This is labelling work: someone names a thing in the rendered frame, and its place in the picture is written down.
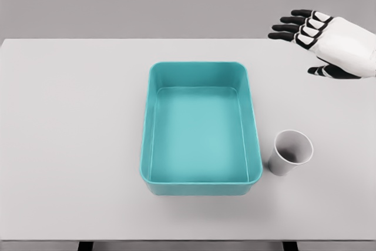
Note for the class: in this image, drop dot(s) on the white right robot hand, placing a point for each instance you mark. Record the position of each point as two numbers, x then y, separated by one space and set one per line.
342 43

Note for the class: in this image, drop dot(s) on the white paper cup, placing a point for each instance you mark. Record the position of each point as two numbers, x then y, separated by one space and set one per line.
289 154

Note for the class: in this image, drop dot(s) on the teal rectangular plastic basket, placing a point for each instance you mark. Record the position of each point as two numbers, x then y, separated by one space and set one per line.
199 133

